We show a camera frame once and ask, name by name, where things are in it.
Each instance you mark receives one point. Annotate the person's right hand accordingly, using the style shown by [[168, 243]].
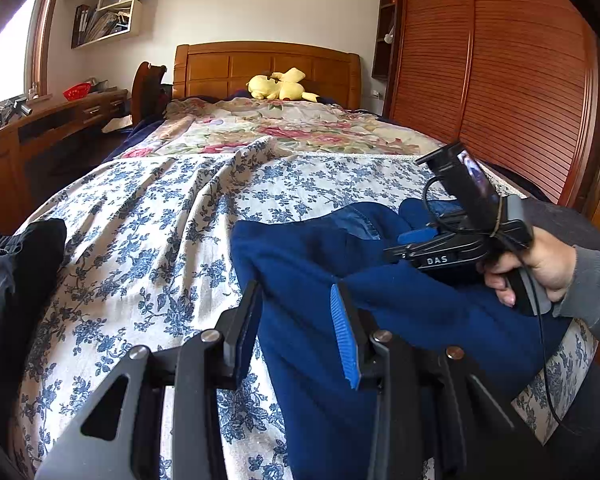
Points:
[[545, 265]]

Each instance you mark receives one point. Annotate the wooden headboard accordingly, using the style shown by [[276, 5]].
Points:
[[220, 67]]

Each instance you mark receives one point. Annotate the pile of metal parts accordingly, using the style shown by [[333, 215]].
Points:
[[5, 112]]

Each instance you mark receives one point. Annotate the wooden louvred wardrobe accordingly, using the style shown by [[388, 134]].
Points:
[[505, 60]]

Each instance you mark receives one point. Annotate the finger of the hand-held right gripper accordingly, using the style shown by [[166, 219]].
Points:
[[417, 236]]

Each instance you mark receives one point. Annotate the blue floral bedsheet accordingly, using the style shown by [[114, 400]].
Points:
[[155, 220]]

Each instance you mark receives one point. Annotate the dark blue blanket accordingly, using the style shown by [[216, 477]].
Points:
[[140, 132]]

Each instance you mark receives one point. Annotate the blue suit jacket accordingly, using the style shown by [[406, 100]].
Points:
[[305, 270]]

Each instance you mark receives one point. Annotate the black binder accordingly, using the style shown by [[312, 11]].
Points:
[[79, 25]]

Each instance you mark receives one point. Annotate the pink floral quilt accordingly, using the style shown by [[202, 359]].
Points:
[[280, 125]]

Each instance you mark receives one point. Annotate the white paper sheet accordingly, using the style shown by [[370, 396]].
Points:
[[117, 125]]

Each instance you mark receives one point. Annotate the red bowl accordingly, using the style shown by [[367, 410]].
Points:
[[76, 92]]

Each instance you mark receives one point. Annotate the person's dark clothing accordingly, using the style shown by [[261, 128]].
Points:
[[580, 435]]

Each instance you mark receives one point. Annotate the person's right forearm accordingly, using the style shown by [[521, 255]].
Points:
[[595, 290]]

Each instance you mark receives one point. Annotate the wooden desk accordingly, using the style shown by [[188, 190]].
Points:
[[0, 160]]

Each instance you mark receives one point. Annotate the yellow plush toy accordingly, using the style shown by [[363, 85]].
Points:
[[280, 89]]

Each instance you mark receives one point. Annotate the wooden chair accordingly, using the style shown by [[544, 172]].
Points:
[[147, 85]]

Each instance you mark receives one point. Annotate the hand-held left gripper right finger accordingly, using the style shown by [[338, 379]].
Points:
[[344, 345]]

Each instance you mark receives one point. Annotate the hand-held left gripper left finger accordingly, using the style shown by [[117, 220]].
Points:
[[245, 345]]

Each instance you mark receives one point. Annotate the white wall shelf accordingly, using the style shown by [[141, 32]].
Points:
[[135, 17]]

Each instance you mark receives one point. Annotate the window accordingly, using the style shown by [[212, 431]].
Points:
[[5, 50]]

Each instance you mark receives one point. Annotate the black folded clothes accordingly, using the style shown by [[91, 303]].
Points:
[[15, 285]]

